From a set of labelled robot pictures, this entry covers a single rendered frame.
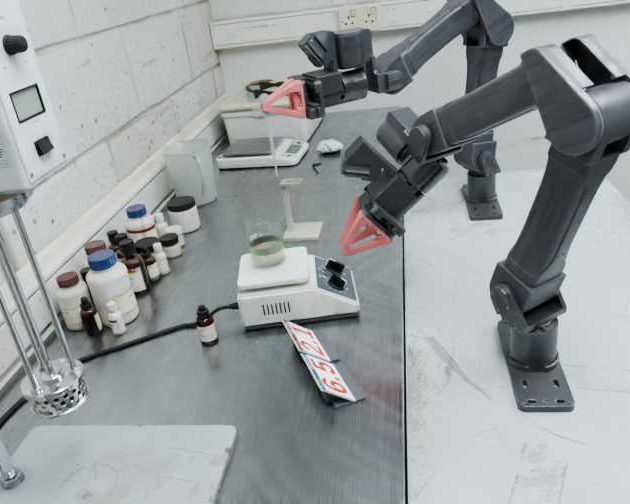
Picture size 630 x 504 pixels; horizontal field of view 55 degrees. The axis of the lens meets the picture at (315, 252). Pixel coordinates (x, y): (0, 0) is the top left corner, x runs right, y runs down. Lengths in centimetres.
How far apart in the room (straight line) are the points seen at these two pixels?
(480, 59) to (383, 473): 86
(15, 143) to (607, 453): 70
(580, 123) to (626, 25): 180
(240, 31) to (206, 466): 181
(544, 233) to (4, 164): 58
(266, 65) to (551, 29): 103
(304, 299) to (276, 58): 152
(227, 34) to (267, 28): 15
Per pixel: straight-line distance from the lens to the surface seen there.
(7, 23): 59
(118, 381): 101
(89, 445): 89
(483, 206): 139
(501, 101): 77
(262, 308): 100
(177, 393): 94
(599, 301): 108
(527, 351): 87
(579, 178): 72
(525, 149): 248
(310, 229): 135
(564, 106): 68
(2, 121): 57
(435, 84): 237
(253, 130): 205
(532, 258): 80
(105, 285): 111
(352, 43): 114
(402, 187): 90
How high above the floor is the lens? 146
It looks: 26 degrees down
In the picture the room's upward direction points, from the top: 8 degrees counter-clockwise
